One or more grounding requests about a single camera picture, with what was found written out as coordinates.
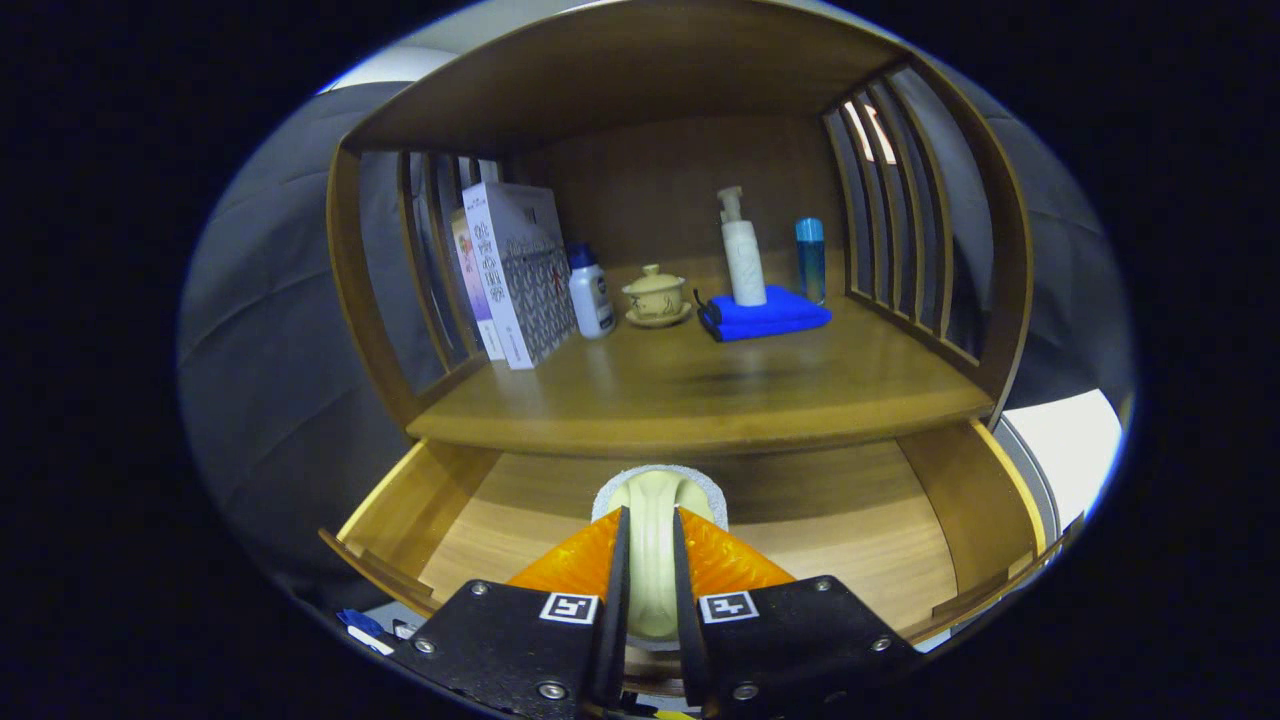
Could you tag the folded blue cloth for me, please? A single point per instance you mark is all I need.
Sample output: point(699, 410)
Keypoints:
point(770, 318)

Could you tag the white storage unit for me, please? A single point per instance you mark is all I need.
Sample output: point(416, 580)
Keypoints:
point(1060, 450)

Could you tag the thick white book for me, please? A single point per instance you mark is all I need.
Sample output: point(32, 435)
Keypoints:
point(520, 280)

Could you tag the brown wooden drawer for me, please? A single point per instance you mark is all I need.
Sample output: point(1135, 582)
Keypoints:
point(850, 560)

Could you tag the white bottle with blue cap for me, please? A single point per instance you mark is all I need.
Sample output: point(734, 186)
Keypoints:
point(592, 300)

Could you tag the brown wooden countertop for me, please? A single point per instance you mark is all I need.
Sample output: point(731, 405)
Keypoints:
point(700, 390)

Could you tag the thin purple book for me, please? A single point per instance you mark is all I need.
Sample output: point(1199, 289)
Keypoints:
point(470, 280)

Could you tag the tan lidded teacup with saucer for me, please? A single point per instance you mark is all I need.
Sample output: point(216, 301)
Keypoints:
point(656, 298)

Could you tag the clear blue bottle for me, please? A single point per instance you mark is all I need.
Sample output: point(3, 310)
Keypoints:
point(811, 265)

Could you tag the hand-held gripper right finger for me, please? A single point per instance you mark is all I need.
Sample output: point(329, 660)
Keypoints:
point(688, 630)

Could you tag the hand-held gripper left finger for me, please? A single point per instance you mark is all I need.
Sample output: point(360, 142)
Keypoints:
point(615, 620)

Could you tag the white pump bottle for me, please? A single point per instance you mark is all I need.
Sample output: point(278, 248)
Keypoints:
point(744, 265)

